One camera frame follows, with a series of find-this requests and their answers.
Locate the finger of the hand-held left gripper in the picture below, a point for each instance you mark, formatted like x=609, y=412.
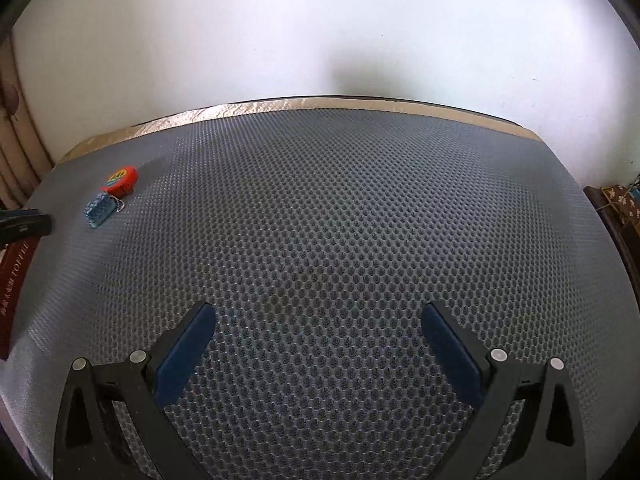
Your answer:
x=27, y=224

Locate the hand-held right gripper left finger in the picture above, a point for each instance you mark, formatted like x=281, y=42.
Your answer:
x=182, y=355

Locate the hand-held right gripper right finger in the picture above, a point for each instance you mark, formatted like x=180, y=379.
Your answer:
x=452, y=355

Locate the red round tape measure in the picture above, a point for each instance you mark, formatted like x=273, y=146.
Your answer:
x=121, y=180

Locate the beige curtain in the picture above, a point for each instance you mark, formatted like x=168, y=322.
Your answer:
x=20, y=145

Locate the grey honeycomb mat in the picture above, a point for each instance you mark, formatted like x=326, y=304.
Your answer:
x=325, y=220

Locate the brown flower-patterned box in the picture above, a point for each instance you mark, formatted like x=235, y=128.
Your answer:
x=622, y=202

